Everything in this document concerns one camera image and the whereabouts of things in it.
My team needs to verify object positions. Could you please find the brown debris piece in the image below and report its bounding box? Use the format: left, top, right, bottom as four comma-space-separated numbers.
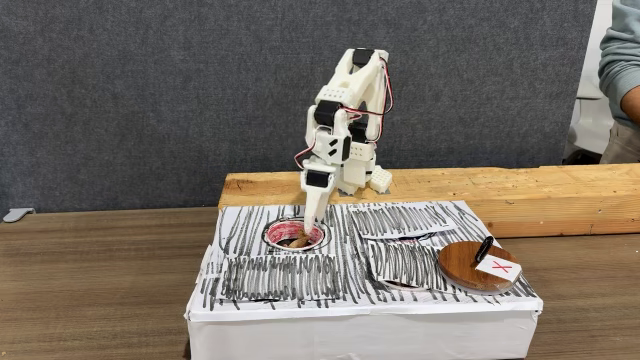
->
287, 228, 312, 250

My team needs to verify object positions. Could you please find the black striped paper flap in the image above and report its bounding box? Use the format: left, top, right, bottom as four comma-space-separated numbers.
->
219, 253, 344, 303
367, 238, 451, 292
348, 202, 459, 240

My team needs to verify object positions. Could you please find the white box with black stripes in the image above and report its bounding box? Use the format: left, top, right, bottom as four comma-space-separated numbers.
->
183, 199, 545, 360

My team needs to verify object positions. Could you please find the round wooden disc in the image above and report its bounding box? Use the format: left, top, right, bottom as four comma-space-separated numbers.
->
437, 240, 523, 295

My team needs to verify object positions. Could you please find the fabric partition panel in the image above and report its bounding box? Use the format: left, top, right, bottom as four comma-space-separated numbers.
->
0, 0, 599, 216

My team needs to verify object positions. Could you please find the white card with red cross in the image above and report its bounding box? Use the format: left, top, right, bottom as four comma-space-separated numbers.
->
474, 253, 523, 283

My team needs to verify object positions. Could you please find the light wooden beam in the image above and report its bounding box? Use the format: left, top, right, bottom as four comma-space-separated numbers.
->
218, 163, 640, 239

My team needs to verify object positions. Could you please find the white furniture piece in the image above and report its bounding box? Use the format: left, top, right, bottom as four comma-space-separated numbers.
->
567, 79, 609, 156

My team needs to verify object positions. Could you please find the grey partition foot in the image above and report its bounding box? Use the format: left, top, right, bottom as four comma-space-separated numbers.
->
2, 207, 37, 224

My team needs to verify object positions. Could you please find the person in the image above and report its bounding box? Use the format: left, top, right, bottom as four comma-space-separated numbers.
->
597, 0, 640, 165

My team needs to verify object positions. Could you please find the red black gripper cable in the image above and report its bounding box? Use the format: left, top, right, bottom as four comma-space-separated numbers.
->
293, 142, 317, 171

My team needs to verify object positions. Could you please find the red black arm cable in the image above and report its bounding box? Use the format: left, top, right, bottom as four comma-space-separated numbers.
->
342, 57, 395, 144

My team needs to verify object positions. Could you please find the black loop handle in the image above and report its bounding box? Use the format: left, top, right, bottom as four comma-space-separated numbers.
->
473, 235, 495, 265

